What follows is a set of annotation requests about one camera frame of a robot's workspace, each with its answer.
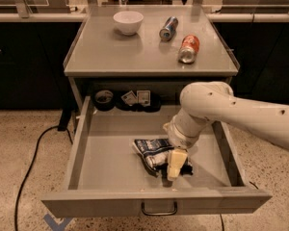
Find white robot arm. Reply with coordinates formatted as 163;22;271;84
164;82;289;181

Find white bowl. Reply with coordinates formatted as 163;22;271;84
113;11;144;36

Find dark cabinet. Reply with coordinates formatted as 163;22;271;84
215;22;289;105
0;22;80;110

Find black floor cable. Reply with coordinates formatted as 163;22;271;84
13;108;75;231

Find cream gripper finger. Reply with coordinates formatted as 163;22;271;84
167;148;188;181

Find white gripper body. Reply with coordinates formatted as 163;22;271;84
163;108;212;149

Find blue soda can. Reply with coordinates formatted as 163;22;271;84
159;16;178;41

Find blue chip bag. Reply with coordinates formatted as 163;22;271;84
133;139;193;175

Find grey cabinet with counter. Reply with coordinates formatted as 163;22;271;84
65;6;238;106

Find red soda can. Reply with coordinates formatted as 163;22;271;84
178;35;199;64

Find dark cabinet left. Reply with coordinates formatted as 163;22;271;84
0;22;80;110

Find black tape roll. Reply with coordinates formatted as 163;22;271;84
93;90;115;112

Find grey open drawer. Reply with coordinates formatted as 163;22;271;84
41;100;271;218

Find dark cabinet right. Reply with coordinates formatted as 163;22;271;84
215;22;289;105

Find blue floor tape marker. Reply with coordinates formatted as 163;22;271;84
43;214;72;231

